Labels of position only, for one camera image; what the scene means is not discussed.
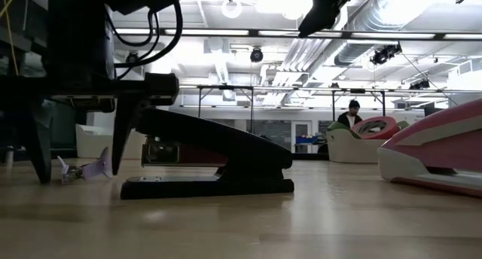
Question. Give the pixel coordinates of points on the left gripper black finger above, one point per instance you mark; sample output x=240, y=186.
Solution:
x=39, y=146
x=122, y=131

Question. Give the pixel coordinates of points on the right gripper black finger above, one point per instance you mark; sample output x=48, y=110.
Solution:
x=316, y=20

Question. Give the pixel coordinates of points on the pale lilac staple remover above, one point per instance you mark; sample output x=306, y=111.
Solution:
x=96, y=168

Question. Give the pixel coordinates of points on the black stapler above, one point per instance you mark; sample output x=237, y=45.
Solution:
x=226, y=146

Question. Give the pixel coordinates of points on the green tape roll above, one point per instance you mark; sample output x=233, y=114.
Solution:
x=337, y=126
x=403, y=124

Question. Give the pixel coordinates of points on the pink tape roll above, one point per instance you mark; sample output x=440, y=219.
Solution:
x=391, y=130

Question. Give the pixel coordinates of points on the pink stapler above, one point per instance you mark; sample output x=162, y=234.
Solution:
x=433, y=138

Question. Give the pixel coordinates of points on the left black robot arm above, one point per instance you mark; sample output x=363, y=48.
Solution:
x=75, y=33

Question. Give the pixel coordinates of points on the round ceiling lamp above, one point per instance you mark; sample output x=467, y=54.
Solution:
x=224, y=10

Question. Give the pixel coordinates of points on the person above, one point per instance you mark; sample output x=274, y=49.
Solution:
x=350, y=117

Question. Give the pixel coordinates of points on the grey door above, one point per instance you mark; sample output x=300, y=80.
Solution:
x=302, y=129

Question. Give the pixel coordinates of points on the blue crates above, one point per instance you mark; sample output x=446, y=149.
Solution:
x=305, y=139

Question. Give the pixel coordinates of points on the green and white bowl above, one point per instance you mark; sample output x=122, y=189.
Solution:
x=350, y=150

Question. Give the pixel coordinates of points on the black overhead frame bar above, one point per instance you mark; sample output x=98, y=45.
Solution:
x=339, y=34

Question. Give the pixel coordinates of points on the silver ceiling duct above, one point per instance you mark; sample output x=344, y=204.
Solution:
x=361, y=22

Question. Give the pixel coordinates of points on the black hanging ceiling camera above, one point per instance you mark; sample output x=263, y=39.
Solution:
x=257, y=55
x=384, y=55

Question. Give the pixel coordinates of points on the black background table frame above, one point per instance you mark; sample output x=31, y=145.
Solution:
x=357, y=90
x=226, y=87

